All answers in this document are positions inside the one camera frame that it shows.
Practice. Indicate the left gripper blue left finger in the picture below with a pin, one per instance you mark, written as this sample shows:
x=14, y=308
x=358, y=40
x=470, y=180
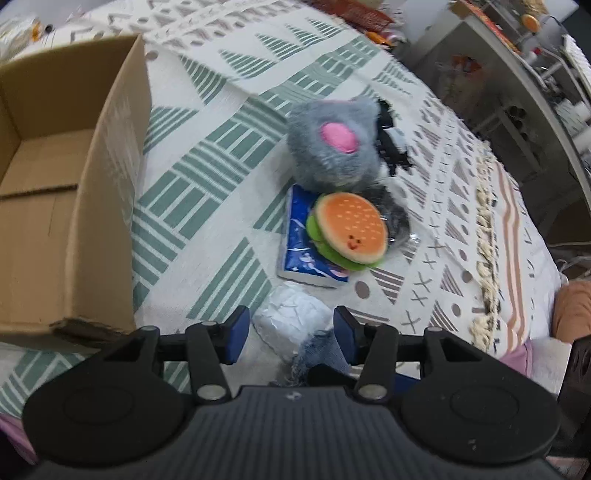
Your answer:
x=234, y=332

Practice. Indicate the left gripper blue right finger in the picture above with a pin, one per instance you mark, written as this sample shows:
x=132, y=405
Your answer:
x=351, y=336

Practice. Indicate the grey fluffy plush toy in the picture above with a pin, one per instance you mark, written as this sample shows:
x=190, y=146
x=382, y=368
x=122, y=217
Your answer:
x=333, y=144

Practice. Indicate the white tissue packet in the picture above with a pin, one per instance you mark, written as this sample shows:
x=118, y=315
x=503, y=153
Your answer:
x=287, y=317

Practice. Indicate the blue tissue pack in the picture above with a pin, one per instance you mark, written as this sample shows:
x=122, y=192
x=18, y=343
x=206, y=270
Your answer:
x=299, y=260

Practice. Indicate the orange hamburger plush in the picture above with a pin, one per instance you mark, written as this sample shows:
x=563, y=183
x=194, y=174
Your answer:
x=348, y=230

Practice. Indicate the dark cloth in plastic bag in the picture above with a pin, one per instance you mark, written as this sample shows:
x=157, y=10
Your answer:
x=394, y=215

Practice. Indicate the pink bed sheet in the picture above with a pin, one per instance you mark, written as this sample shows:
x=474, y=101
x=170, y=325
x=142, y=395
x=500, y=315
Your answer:
x=542, y=360

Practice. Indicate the black and white felt toy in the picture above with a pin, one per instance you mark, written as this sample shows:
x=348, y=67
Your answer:
x=391, y=154

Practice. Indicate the patterned tasselled blanket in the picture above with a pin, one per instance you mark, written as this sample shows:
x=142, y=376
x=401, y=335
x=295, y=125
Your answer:
x=163, y=162

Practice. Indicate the brown cardboard box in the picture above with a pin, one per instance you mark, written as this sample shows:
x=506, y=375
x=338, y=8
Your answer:
x=73, y=123

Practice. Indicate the orange bottle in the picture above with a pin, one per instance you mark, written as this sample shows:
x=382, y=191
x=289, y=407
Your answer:
x=380, y=40

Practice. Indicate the red plastic basket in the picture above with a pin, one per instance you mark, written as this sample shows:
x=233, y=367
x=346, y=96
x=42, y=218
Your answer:
x=356, y=13

